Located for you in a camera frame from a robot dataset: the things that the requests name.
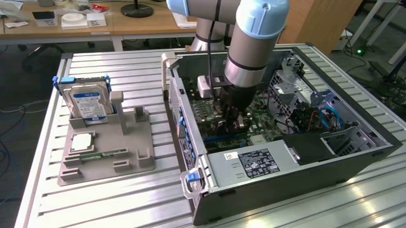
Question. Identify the green motherboard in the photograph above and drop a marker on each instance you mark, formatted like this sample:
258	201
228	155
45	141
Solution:
263	121

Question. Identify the CPU socket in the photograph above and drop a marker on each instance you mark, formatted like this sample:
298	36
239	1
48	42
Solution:
216	108

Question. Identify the green indicator light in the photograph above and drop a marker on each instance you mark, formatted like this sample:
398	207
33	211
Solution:
359	51

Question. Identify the small white printed box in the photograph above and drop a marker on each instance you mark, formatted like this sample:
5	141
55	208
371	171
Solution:
95	20

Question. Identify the white paper note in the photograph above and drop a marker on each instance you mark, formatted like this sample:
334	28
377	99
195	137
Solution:
16	24

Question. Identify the blue case latch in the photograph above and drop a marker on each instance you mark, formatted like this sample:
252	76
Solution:
191	177

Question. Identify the wooden desk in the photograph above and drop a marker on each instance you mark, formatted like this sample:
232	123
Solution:
143	27

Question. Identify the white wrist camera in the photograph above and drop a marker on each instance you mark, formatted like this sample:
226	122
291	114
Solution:
204	86

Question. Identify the blue expansion slot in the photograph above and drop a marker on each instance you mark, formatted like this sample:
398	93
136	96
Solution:
219	139

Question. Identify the black plastic shroud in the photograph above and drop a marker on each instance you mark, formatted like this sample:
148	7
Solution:
307	148

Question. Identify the metal disk bay cage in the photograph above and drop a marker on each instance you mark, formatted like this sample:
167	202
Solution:
288	95

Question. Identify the grey cup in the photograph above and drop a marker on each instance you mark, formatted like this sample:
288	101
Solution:
45	2

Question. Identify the white desk frame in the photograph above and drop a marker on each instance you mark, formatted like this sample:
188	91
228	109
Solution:
367	23

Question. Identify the black office chair base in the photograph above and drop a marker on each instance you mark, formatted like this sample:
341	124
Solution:
37	53

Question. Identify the grey power supply unit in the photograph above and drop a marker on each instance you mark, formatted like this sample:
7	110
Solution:
250	164

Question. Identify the black round lamp base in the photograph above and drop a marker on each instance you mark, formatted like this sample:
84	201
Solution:
136	10

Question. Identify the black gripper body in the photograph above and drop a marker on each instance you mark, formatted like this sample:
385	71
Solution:
238	97

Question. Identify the silver CPU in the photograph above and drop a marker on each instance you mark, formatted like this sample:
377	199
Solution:
80	142

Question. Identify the wooden cabinet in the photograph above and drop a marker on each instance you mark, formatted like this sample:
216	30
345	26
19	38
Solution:
323	23

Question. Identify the hard disk with blue label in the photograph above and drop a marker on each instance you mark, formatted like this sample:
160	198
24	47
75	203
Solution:
87	104

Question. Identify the green RAM stick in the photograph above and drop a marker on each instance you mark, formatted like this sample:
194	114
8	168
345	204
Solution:
97	155

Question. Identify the white box with round hole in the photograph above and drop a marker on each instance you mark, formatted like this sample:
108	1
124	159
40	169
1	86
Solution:
73	21

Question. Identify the grey parts rack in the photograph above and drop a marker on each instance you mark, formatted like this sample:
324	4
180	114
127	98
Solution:
107	145

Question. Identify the blue disk caddy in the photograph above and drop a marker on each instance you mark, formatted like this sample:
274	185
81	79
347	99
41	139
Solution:
64	80

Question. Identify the red packet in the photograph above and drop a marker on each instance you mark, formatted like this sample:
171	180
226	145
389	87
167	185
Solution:
99	7

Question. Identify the open black PC case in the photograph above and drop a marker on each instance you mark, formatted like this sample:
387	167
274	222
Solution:
284	154

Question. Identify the installed black RAM stick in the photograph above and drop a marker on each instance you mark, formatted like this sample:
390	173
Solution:
212	123

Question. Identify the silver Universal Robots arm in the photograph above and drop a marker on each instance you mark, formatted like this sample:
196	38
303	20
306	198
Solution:
254	42

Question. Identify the stack of white papers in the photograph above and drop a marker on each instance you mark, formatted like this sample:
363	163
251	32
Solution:
183	21

